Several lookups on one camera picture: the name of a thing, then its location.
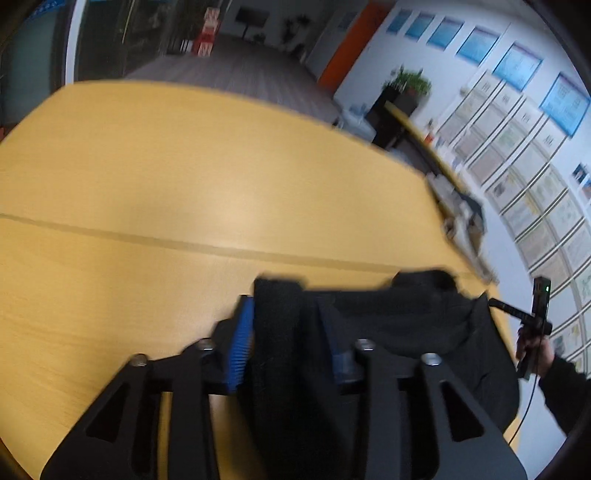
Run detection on potted green plant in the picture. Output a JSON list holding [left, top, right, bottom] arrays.
[[383, 65, 432, 116]]

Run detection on black sleeve forearm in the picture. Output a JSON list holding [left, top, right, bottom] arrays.
[[539, 356, 590, 435]]

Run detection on orange door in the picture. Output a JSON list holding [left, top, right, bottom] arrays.
[[318, 1, 396, 95]]

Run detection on person's right hand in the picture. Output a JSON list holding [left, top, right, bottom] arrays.
[[516, 327, 555, 378]]

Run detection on black tv on stand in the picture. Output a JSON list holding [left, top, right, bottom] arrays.
[[235, 6, 270, 35]]

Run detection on black cable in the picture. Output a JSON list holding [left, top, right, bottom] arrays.
[[506, 336, 546, 446]]

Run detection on narrow yellow side table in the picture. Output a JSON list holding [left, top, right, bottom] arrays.
[[385, 102, 468, 193]]

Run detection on red and white boxes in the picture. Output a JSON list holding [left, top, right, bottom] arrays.
[[191, 7, 221, 58]]

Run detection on beige folded garment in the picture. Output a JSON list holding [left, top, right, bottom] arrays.
[[426, 173, 499, 284]]

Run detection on black sweater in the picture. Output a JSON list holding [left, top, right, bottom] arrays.
[[238, 270, 525, 479]]

